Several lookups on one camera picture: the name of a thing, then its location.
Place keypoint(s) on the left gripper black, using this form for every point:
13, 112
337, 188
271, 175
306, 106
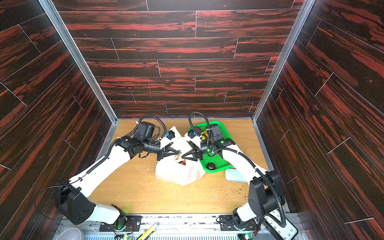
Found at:
163, 151

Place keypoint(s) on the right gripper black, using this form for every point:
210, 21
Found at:
195, 153

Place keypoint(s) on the white plastic bag orange print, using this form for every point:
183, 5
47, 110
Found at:
169, 169

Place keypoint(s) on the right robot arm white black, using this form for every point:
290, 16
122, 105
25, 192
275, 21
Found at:
266, 192

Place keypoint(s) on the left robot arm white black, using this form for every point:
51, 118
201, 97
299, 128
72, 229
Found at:
72, 197

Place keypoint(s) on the dark purple fruit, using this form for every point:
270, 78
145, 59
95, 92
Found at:
211, 166

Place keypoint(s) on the green plastic basket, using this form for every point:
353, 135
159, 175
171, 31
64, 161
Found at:
221, 163

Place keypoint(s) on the yellow banana bunch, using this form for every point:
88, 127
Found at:
205, 136

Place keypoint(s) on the pale blue object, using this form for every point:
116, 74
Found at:
234, 175

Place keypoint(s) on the yellow utility knife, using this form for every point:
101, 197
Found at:
148, 232

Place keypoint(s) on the black white clock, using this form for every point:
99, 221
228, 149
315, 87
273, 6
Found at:
272, 223

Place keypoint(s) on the white bowl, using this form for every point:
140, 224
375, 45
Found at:
71, 234

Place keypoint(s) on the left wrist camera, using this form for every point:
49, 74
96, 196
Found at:
170, 138

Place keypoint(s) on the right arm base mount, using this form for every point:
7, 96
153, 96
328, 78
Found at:
227, 223

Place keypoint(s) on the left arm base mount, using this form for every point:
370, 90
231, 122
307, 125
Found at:
124, 223

